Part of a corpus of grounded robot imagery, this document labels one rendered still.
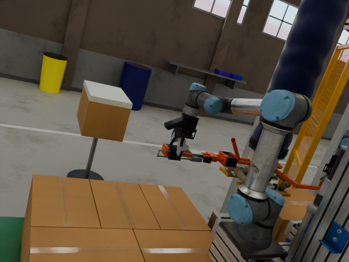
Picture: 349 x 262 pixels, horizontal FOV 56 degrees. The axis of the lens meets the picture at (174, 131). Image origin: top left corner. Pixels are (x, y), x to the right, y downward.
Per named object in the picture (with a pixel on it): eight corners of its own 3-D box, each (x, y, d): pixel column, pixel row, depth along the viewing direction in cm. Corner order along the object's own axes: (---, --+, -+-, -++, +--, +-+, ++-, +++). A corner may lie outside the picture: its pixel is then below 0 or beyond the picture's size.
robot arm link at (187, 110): (188, 107, 154) (182, 102, 161) (185, 116, 156) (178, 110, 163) (202, 109, 158) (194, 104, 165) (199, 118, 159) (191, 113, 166)
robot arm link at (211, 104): (230, 101, 150) (215, 93, 158) (213, 97, 143) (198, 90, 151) (224, 116, 152) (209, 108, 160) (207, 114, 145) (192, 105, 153)
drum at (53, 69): (59, 89, 670) (66, 55, 650) (62, 95, 632) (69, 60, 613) (36, 85, 650) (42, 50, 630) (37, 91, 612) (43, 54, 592)
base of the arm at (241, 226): (277, 248, 140) (286, 228, 138) (250, 248, 134) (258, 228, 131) (256, 226, 153) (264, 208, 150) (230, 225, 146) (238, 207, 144)
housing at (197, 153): (196, 157, 177) (198, 149, 176) (201, 162, 172) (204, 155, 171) (185, 156, 174) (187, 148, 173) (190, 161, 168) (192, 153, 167)
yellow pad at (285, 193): (279, 188, 201) (282, 181, 200) (290, 197, 192) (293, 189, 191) (235, 184, 185) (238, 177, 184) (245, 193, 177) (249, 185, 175)
